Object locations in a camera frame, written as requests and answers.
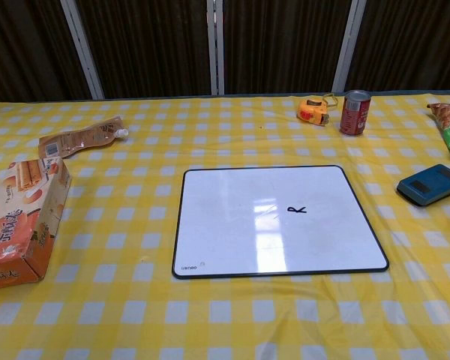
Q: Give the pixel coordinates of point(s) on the brown spouted drink pouch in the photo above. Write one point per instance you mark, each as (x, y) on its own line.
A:
(78, 139)

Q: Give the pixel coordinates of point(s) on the small white whiteboard black frame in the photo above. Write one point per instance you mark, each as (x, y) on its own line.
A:
(225, 225)

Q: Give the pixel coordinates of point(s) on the orange egg roll snack box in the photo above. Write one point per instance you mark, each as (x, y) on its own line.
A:
(18, 221)

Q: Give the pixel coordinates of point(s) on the red drink can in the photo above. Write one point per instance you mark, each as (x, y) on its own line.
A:
(354, 112)

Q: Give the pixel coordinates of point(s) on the yellow tape measure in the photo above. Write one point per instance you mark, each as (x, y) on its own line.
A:
(310, 111)

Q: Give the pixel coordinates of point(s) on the blue whiteboard eraser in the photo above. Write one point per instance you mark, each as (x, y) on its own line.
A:
(429, 185)

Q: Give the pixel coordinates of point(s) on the white metal partition post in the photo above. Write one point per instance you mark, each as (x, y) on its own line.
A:
(345, 45)
(84, 48)
(215, 47)

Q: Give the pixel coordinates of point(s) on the yellow white checkered tablecloth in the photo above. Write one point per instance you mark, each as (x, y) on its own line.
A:
(142, 318)

